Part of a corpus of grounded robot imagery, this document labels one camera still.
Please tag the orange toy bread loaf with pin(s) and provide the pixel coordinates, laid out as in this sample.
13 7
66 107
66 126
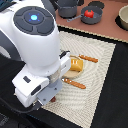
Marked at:
76 65

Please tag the red toy tomato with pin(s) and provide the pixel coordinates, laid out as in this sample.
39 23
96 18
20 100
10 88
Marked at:
89 13

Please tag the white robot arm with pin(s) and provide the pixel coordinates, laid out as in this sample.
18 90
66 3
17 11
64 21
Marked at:
29 33

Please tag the round wooden plate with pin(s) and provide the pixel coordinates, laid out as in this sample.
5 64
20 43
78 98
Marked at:
73 74

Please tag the beige woven placemat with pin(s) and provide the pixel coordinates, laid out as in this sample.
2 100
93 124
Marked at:
75 104

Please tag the dark grey tall pot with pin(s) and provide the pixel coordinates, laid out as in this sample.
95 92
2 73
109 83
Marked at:
67 8

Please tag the black round lid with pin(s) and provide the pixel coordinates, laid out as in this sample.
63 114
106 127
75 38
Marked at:
97 3

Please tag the beige bowl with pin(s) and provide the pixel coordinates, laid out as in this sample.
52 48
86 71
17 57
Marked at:
123 14

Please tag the knife with wooden handle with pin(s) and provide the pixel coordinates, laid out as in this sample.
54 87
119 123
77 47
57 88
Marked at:
88 58

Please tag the fork with wooden handle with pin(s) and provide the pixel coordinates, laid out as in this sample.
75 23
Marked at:
76 84

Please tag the grey pot with handle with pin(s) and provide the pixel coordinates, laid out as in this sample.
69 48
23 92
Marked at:
96 18

